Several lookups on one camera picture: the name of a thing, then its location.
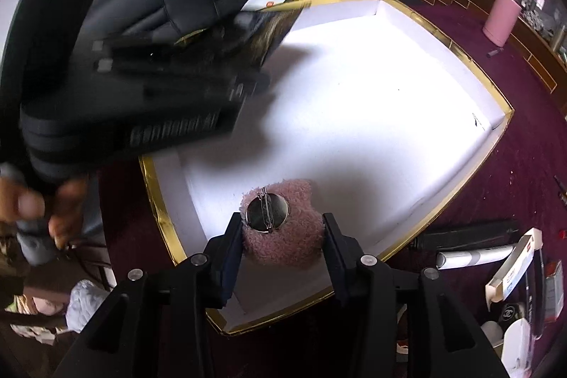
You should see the person's left hand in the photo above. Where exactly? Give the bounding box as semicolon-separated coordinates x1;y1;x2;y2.
1;177;88;248

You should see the pink thermos bottle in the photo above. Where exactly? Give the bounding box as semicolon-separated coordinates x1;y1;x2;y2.
482;0;522;47

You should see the white grey marker pen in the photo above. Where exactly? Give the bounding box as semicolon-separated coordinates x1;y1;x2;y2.
436;245;515;271

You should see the black gold perfume box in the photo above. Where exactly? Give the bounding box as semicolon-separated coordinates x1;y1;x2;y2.
498;302;526;330

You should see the pink fluffy round puff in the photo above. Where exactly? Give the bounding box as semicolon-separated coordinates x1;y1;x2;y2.
240;179;325;270

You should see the gold-edged white storage box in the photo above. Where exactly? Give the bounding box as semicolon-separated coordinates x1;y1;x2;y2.
138;0;515;337

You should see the white pill bottle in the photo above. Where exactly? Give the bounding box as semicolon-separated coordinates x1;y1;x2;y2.
501;317;532;378

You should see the open white small carton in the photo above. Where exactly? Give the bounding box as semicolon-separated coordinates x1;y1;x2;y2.
485;227;543;308

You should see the small pen near thermos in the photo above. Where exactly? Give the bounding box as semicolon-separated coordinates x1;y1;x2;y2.
486;47;504;57

